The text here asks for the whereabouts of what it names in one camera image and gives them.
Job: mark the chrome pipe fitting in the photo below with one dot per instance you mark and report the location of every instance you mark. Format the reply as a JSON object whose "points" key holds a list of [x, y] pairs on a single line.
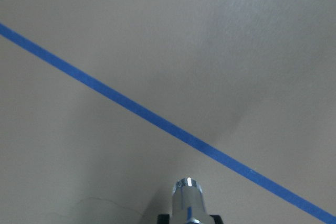
{"points": [[187, 203]]}

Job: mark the blue tape line lengthwise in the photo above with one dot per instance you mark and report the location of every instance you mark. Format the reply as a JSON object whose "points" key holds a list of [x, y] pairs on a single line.
{"points": [[167, 126]]}

